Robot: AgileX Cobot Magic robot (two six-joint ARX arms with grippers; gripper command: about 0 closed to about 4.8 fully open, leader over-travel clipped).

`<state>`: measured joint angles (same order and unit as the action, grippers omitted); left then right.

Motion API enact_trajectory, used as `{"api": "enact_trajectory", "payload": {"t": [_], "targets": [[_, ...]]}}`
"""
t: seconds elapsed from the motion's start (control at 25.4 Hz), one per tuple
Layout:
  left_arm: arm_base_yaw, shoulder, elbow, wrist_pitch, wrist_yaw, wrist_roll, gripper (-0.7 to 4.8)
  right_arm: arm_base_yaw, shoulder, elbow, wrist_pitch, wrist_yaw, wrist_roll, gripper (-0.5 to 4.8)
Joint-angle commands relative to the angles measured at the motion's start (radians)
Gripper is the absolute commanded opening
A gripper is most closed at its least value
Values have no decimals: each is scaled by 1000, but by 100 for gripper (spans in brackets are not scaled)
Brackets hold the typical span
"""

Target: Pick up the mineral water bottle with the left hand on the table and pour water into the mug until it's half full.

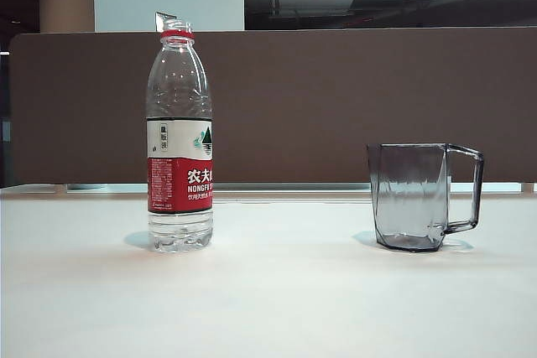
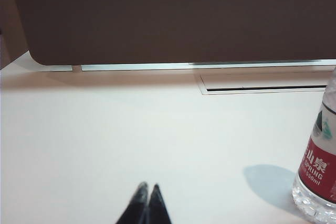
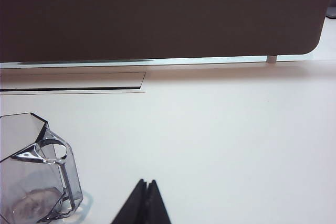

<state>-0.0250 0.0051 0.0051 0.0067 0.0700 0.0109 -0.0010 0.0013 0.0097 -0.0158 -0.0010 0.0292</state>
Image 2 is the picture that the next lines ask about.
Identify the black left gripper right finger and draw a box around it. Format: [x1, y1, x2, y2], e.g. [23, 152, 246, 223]
[146, 183, 173, 224]

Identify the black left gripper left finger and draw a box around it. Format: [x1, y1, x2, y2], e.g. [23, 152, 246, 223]
[115, 181, 151, 224]

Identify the clear water bottle red label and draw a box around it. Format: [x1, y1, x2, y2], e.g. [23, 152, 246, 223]
[291, 65, 336, 224]

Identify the brown desk partition panel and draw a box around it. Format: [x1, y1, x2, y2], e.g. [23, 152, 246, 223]
[7, 0, 336, 66]

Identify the silver partition base rail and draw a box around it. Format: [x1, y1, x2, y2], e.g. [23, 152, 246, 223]
[39, 59, 336, 72]

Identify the white desk cable flap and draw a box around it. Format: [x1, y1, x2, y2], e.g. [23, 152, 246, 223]
[198, 71, 332, 96]

